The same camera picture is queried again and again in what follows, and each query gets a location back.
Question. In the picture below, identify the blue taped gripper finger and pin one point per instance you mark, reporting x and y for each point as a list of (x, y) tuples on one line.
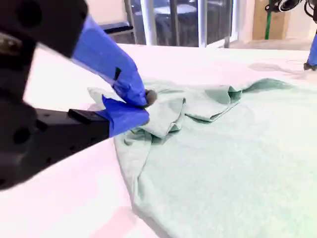
[(104, 54), (123, 117)]

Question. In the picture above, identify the blue taped gripper finger with dark tip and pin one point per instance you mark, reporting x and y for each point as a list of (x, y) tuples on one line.
[(313, 52)]

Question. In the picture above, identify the pale green T-shirt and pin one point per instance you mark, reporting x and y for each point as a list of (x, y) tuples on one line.
[(210, 161)]

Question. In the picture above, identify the dark bench seat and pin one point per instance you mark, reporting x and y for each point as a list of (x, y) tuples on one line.
[(117, 26)]

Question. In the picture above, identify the green pole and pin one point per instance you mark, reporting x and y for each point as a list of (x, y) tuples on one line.
[(268, 27)]

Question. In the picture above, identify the white window post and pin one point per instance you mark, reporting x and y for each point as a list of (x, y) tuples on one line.
[(149, 22), (202, 23)]

